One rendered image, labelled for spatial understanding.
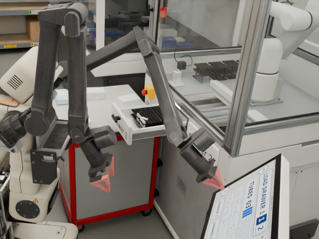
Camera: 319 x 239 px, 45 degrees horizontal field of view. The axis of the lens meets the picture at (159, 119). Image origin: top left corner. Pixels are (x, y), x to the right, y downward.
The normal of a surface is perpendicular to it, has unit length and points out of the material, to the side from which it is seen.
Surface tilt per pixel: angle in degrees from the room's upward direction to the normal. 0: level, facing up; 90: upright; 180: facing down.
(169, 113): 49
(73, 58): 90
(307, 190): 90
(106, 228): 0
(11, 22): 90
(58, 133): 0
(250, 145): 90
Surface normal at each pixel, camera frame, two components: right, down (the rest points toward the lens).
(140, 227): 0.08, -0.87
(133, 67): 0.41, 0.46
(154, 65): -0.35, -0.17
